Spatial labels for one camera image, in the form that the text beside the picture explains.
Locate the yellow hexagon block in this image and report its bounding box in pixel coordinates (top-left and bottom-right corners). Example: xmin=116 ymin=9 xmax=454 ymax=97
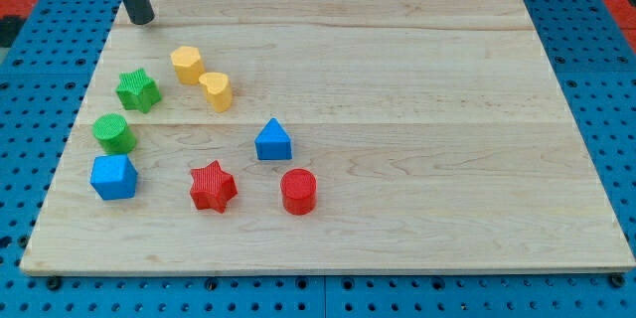
xmin=170 ymin=46 xmax=205 ymax=85

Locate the blue triangle block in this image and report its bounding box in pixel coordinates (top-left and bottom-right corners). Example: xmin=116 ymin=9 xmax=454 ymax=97
xmin=254 ymin=117 xmax=292 ymax=160

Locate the red cylinder block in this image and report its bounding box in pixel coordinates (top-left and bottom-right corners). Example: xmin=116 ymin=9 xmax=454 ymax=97
xmin=280 ymin=168 xmax=317 ymax=216

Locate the light wooden board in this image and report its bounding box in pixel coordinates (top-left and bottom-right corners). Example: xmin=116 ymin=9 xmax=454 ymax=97
xmin=20 ymin=0 xmax=635 ymax=276

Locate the yellow heart block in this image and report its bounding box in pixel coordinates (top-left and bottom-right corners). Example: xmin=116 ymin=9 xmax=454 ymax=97
xmin=199 ymin=73 xmax=233 ymax=112

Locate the red star block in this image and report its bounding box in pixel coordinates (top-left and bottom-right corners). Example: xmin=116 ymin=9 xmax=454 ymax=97
xmin=190 ymin=160 xmax=238 ymax=214

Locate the green star block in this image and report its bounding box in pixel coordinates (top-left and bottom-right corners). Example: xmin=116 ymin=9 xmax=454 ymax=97
xmin=115 ymin=68 xmax=162 ymax=113

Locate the green cylinder block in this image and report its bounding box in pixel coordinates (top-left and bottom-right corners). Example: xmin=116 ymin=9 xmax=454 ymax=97
xmin=92 ymin=113 xmax=137 ymax=154

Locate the blue cube block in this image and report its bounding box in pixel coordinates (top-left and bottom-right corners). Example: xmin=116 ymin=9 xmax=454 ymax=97
xmin=90 ymin=154 xmax=138 ymax=201

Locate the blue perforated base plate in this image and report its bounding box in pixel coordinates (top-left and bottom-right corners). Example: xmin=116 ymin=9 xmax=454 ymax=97
xmin=1 ymin=0 xmax=635 ymax=317

